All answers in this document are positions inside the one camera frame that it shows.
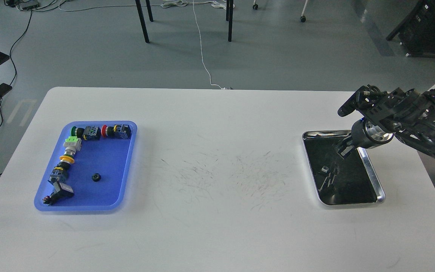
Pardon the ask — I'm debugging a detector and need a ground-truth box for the blue plastic tray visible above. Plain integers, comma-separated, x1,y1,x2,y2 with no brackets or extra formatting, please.
34,121,137,212

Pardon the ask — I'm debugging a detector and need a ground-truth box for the black table leg right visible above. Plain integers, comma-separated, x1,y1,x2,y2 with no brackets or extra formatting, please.
225,0,234,42

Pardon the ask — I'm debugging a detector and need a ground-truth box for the white floor cable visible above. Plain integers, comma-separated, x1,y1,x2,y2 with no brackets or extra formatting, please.
160,0,235,90

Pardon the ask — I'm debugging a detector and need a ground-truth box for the silver metal tray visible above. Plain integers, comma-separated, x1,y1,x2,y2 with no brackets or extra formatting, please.
302,130,386,209

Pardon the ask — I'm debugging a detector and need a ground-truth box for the robot arm image right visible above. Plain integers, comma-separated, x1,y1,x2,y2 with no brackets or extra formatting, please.
335,85,435,158

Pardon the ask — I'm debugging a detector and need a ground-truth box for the black floor cable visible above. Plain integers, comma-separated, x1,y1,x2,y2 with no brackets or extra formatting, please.
0,0,71,198

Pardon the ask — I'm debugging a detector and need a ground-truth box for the black gear lower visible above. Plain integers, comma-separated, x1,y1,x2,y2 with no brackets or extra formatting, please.
91,173,101,182

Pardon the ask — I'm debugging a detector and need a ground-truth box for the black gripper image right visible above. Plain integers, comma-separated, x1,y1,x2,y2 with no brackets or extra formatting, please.
335,120,394,157

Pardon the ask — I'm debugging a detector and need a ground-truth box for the black table leg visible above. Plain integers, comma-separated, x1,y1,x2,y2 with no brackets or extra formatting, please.
135,0,154,43
225,0,234,42

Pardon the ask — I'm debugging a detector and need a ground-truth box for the black table leg left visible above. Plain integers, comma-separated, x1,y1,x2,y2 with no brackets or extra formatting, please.
135,0,154,43

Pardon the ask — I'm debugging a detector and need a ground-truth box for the red push button switch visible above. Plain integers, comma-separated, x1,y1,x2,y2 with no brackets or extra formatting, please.
101,124,132,139

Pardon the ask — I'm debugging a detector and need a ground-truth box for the green white connector switch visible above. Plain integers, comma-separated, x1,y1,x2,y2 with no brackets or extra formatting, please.
63,136,82,157

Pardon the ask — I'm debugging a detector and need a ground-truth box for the black white switch block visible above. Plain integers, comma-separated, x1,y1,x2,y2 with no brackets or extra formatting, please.
42,181,74,205

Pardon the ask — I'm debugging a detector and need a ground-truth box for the yellow ring push button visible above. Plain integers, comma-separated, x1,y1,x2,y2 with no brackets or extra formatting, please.
48,155,75,184

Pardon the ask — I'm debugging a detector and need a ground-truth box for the green push button switch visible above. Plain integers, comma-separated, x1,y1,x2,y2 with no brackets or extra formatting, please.
70,126,101,141

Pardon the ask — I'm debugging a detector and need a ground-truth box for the black cabinet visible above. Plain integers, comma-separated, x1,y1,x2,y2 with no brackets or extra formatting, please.
386,0,435,57

